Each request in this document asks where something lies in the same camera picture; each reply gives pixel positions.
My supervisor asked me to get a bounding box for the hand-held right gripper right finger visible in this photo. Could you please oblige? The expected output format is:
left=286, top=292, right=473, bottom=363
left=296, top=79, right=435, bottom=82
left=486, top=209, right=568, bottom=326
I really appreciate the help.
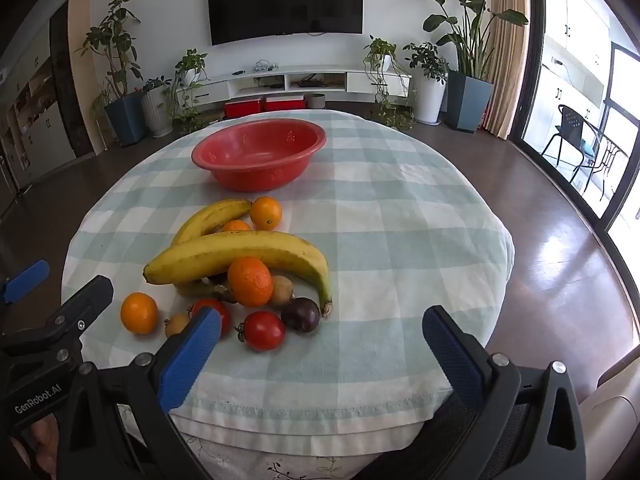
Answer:
left=422, top=305, right=587, bottom=480

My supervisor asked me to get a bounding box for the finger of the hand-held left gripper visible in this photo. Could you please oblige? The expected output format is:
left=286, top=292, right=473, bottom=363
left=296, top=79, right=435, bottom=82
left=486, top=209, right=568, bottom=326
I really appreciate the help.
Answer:
left=0, top=275, right=115, bottom=356
left=0, top=259, right=51, bottom=306

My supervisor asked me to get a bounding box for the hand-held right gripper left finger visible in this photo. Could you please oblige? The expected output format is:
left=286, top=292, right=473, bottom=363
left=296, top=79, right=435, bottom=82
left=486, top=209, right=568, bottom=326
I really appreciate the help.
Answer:
left=57, top=306, right=222, bottom=480

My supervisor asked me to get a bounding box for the small brown round fruit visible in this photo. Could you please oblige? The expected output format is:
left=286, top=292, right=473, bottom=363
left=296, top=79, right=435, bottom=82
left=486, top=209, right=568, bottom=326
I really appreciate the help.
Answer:
left=165, top=312, right=192, bottom=338
left=270, top=275, right=294, bottom=307

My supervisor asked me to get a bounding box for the red tomato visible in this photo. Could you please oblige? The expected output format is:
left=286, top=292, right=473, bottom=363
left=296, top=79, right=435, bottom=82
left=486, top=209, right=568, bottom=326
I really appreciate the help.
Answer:
left=235, top=311, right=287, bottom=352
left=189, top=298, right=232, bottom=338

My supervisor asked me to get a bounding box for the greenish banana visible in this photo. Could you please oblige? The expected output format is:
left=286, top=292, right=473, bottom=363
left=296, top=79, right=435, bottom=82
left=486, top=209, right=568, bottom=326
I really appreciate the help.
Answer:
left=173, top=280, right=238, bottom=305

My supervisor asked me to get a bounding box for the large yellow banana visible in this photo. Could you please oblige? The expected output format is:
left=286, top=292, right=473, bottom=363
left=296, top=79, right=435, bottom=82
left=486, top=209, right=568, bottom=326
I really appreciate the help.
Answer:
left=143, top=231, right=333, bottom=317

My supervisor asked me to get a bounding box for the purple passion fruit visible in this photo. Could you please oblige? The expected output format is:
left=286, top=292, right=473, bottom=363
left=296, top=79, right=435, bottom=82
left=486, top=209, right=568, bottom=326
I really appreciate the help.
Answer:
left=281, top=297, right=321, bottom=334

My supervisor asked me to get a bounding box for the small yellow banana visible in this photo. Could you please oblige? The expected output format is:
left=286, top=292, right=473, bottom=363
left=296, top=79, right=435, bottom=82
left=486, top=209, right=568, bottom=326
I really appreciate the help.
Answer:
left=171, top=199, right=252, bottom=247

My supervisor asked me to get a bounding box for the red plastic bowl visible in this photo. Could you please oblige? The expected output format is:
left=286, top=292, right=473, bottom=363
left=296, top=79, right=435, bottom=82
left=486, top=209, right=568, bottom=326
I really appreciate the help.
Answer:
left=191, top=119, right=327, bottom=193

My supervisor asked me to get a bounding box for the person's left hand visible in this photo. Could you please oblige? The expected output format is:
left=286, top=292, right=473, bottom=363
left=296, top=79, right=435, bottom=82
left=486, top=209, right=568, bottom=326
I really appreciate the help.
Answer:
left=7, top=412, right=58, bottom=480

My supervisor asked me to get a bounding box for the green white checkered tablecloth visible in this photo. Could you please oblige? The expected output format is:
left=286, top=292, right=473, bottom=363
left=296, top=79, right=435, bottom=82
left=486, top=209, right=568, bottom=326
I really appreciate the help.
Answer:
left=61, top=107, right=516, bottom=461

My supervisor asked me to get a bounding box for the white floral cloth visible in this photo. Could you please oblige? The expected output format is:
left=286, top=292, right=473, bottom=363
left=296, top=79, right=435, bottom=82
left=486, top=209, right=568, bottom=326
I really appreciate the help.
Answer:
left=120, top=400, right=426, bottom=480

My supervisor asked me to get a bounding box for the white sofa armrest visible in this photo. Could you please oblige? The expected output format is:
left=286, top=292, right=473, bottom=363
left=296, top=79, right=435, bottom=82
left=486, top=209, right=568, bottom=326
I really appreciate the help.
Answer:
left=575, top=355, right=640, bottom=480

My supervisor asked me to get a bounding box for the blue square plant pot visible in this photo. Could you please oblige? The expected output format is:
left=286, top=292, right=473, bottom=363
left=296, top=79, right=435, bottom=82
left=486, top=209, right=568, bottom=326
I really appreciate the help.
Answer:
left=105, top=92, right=148, bottom=147

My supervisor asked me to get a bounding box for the white ribbed plant pot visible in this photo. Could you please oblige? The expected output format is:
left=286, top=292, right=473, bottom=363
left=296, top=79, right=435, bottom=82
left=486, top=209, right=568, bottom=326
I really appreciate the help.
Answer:
left=141, top=87, right=173, bottom=137

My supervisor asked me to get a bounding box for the red storage box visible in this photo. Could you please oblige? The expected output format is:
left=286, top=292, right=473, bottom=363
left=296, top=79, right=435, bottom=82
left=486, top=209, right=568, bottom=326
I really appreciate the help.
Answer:
left=265, top=96, right=306, bottom=112
left=224, top=99, right=264, bottom=120

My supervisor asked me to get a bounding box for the grey-blue square plant pot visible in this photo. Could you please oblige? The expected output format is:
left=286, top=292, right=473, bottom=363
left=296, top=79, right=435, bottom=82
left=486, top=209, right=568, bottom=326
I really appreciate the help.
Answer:
left=445, top=70, right=495, bottom=133

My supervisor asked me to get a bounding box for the glass patio table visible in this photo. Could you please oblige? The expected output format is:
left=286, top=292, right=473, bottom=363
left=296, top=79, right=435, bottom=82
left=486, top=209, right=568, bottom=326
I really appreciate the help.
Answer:
left=582, top=130, right=628, bottom=201

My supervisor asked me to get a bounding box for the tall white plant pot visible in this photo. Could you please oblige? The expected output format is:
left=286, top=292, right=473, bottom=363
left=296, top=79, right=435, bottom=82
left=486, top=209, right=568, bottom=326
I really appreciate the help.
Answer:
left=414, top=76, right=446, bottom=125

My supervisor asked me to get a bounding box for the trailing pothos plant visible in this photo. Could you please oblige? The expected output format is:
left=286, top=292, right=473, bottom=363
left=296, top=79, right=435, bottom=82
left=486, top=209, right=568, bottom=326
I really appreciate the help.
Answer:
left=170, top=49, right=211, bottom=133
left=363, top=35, right=416, bottom=131

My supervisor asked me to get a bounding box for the black metal chair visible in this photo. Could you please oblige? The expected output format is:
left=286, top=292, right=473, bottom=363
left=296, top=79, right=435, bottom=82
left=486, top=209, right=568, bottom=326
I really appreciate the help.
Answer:
left=541, top=104, right=601, bottom=181

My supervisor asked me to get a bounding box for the tall leafy tree plant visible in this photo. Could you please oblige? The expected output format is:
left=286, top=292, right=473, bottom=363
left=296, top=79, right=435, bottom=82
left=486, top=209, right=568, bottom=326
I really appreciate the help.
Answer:
left=75, top=0, right=143, bottom=106

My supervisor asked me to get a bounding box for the bushy schefflera plant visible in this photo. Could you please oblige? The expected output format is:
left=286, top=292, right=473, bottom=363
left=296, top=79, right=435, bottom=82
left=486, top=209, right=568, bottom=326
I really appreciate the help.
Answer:
left=402, top=42, right=449, bottom=83

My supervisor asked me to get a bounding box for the beige curtain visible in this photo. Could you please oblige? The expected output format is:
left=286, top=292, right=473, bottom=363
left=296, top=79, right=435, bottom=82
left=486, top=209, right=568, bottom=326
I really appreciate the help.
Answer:
left=482, top=0, right=531, bottom=141

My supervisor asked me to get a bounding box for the sliding glass door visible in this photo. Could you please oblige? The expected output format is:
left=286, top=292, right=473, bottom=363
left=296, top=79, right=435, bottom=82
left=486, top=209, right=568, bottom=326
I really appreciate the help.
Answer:
left=510, top=0, right=640, bottom=241

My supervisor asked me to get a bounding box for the white television cabinet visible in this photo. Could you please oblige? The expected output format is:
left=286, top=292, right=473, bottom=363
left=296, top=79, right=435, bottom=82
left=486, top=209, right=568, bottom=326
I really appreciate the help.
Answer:
left=180, top=65, right=412, bottom=111

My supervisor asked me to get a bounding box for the large broad-leaf plant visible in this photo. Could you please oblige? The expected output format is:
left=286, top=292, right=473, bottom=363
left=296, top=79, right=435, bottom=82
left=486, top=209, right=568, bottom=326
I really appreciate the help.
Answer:
left=400, top=0, right=529, bottom=81

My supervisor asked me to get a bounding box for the wall cabinet unit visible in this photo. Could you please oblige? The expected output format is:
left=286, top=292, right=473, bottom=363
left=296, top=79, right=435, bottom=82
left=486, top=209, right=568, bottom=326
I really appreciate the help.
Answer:
left=0, top=0, right=108, bottom=201

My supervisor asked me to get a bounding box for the wall-mounted black television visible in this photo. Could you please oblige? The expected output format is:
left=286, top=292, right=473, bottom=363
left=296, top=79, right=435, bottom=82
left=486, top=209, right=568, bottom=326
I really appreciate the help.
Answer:
left=207, top=0, right=364, bottom=47

